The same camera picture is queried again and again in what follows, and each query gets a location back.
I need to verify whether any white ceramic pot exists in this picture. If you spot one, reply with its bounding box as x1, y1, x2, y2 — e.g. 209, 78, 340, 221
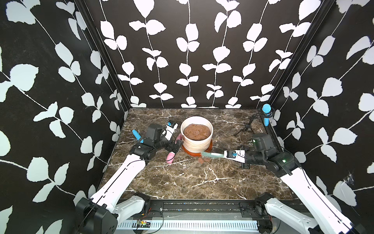
181, 116, 213, 153

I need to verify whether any mint green scrub brush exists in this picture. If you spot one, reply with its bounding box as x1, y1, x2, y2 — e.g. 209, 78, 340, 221
201, 152, 227, 159

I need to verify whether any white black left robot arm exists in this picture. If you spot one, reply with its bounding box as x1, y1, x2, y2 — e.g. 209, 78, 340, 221
75, 121, 183, 234

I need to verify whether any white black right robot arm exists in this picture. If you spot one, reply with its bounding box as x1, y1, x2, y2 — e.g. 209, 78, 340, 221
240, 133, 366, 234

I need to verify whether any brown mud clay filling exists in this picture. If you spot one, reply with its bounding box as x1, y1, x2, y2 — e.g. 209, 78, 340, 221
183, 124, 211, 141

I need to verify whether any pink toy microphone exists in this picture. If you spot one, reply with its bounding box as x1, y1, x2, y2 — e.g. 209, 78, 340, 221
166, 134, 182, 164

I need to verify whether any orange terracotta saucer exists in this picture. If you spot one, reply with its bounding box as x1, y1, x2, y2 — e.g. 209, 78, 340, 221
182, 140, 213, 157

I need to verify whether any blue toy microphone on table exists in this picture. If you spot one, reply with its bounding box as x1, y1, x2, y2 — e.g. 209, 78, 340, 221
132, 129, 144, 143

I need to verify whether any small circuit board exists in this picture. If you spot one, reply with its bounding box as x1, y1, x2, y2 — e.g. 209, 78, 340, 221
135, 220, 151, 229

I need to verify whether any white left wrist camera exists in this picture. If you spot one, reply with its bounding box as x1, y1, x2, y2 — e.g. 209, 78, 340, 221
165, 121, 178, 141

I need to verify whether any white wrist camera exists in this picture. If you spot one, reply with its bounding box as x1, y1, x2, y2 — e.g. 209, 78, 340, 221
165, 121, 178, 141
224, 150, 246, 163

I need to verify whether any black front rail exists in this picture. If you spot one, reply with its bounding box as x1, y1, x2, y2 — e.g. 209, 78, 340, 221
147, 199, 269, 220

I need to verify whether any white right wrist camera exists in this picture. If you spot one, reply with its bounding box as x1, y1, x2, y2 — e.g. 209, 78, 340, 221
224, 150, 246, 163

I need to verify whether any white slotted cable duct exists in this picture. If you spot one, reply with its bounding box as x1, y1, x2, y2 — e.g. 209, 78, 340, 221
116, 220, 259, 233

